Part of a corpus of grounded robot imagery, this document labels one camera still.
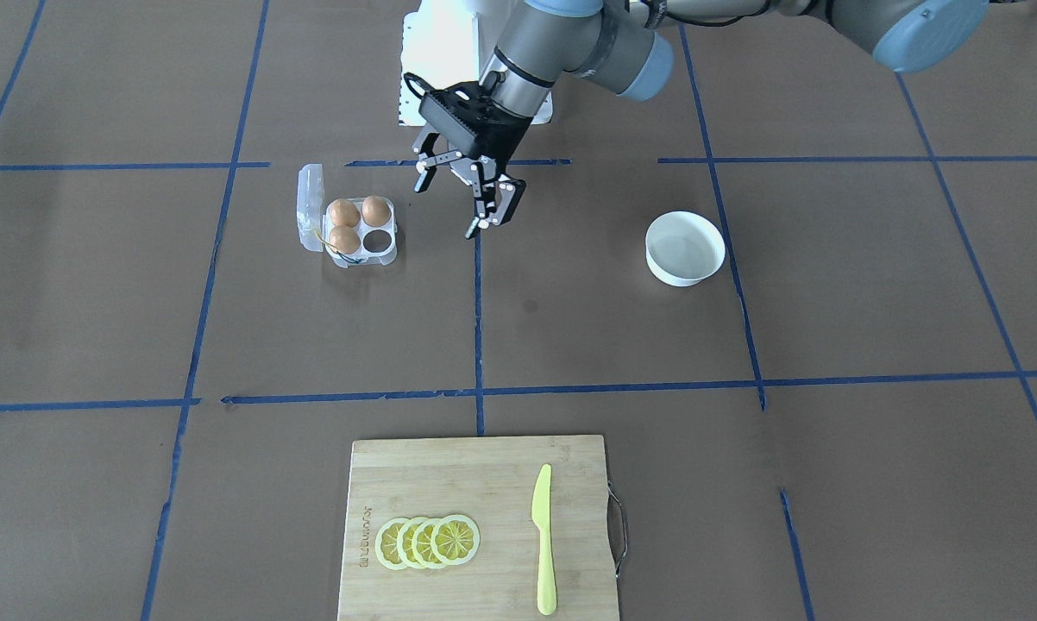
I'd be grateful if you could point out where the lower brown egg in box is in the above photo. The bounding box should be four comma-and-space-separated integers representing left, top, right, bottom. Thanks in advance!
326, 199, 361, 229

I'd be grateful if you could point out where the wooden cutting board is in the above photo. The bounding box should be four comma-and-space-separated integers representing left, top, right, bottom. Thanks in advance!
336, 434, 620, 620

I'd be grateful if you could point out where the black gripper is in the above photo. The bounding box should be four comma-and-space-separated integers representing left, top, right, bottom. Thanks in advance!
412, 82, 531, 239

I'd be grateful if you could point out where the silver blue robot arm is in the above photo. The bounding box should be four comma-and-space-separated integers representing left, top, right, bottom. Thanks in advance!
403, 1, 990, 239

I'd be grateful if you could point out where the clear plastic egg box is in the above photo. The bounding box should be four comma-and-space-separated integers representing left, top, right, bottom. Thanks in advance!
295, 164, 398, 269

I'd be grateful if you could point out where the white ceramic bowl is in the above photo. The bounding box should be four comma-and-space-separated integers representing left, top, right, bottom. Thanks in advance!
644, 210, 726, 288

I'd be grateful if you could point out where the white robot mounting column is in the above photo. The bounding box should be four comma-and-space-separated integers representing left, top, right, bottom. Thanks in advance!
400, 1, 524, 87

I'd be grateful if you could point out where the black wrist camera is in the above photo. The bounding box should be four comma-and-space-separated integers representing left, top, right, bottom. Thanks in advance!
418, 90, 481, 149

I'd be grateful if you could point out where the brown egg from bowl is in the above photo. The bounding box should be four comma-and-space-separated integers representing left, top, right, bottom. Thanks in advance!
361, 194, 393, 228

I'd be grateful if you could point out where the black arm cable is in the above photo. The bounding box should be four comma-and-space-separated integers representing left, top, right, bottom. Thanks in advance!
402, 72, 437, 113

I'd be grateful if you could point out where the yellow plastic knife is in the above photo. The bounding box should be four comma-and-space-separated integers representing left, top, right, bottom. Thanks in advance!
531, 463, 557, 616

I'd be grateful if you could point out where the back lemon slice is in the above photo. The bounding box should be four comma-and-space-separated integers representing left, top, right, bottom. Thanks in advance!
374, 517, 411, 571

